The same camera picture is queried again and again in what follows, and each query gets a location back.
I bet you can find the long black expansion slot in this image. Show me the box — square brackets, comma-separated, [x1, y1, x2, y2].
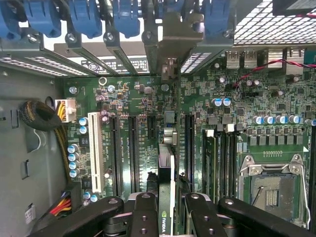
[109, 115, 122, 197]
[127, 115, 139, 193]

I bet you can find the green motherboard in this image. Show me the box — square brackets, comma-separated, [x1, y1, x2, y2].
[55, 56, 316, 233]

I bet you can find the metal slot cover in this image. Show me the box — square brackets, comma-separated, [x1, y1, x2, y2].
[142, 29, 160, 75]
[103, 31, 139, 75]
[64, 32, 119, 76]

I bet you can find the white power connector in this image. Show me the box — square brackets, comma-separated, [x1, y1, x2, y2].
[54, 98, 77, 123]

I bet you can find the black RAM slot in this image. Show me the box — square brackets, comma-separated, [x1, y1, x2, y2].
[226, 123, 237, 200]

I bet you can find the red yellow wire bundle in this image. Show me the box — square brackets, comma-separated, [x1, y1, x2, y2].
[48, 182, 82, 218]

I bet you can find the silver locking lever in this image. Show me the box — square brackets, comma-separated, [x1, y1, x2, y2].
[292, 155, 311, 229]

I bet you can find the black braided power cable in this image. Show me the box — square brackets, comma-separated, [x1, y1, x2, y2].
[19, 100, 72, 183]

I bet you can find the red black fan wire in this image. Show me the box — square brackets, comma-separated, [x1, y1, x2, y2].
[232, 59, 316, 88]

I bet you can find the blue slot retention clip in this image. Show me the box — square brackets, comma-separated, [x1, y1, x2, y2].
[0, 0, 22, 40]
[23, 0, 62, 38]
[201, 0, 234, 38]
[68, 0, 102, 40]
[158, 0, 186, 14]
[112, 0, 141, 40]

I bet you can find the short black expansion slot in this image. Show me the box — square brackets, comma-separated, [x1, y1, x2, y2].
[147, 115, 158, 139]

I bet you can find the CPU socket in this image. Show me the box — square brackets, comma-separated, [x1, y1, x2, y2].
[238, 154, 312, 229]

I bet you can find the silver USB port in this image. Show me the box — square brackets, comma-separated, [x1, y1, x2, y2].
[226, 50, 240, 69]
[243, 50, 259, 69]

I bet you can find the open black PC case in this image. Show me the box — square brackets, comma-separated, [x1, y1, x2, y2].
[0, 0, 316, 237]

